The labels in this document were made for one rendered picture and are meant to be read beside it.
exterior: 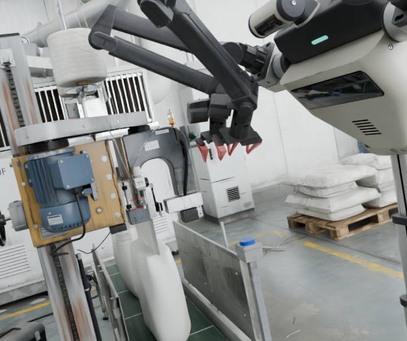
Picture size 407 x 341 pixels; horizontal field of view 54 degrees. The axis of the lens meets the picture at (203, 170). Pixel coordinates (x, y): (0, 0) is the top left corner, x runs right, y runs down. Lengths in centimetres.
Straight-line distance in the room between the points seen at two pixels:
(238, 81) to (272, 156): 535
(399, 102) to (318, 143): 583
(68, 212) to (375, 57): 93
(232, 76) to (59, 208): 65
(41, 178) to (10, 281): 314
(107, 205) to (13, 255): 288
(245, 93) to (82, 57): 54
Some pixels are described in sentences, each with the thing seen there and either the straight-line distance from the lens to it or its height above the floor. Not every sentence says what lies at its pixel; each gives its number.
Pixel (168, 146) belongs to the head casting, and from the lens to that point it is 154.
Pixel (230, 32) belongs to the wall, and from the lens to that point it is 631.
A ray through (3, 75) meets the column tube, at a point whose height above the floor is 162.
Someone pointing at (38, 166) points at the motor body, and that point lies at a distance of 130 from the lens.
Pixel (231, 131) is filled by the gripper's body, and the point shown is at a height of 128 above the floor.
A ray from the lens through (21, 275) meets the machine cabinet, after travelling 437.
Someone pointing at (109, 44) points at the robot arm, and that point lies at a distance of 120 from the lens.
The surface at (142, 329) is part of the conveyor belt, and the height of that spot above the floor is 38.
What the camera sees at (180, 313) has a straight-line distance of 189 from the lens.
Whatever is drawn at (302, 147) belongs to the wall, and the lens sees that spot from 665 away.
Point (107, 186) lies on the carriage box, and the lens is 151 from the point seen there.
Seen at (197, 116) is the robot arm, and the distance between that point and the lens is 127.
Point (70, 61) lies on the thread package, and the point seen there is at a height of 159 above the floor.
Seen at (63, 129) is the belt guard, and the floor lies 139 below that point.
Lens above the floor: 131
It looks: 6 degrees down
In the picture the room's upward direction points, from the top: 12 degrees counter-clockwise
